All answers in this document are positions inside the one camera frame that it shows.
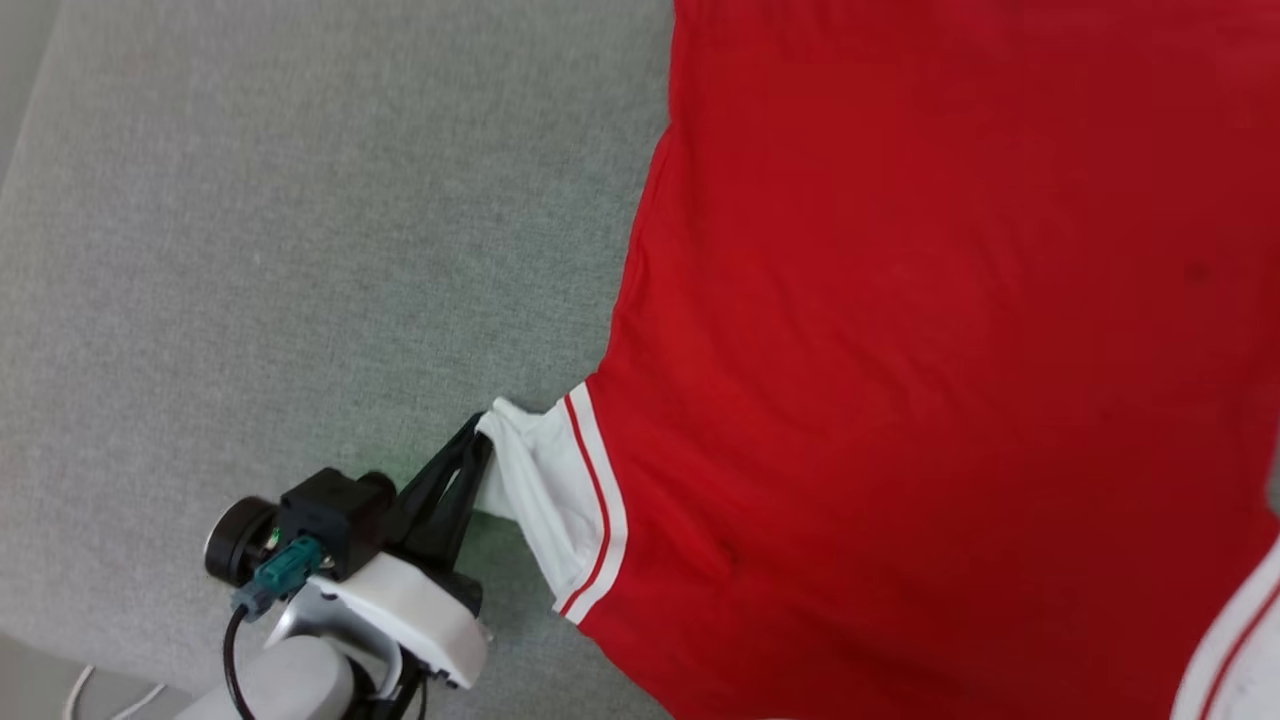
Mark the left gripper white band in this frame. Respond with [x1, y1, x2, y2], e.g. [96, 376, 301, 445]
[310, 411, 496, 692]

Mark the grey fabric sofa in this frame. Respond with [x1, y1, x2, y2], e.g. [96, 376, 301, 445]
[0, 0, 1280, 720]

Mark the black round left light module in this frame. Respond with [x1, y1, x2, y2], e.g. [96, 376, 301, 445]
[204, 496, 283, 587]

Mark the white floor cable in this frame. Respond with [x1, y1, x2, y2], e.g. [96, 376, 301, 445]
[63, 664, 168, 720]

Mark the red and white sports jersey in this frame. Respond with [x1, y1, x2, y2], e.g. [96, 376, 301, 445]
[475, 0, 1280, 720]

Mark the teal cable connector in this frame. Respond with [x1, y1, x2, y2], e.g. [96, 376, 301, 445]
[233, 536, 327, 617]

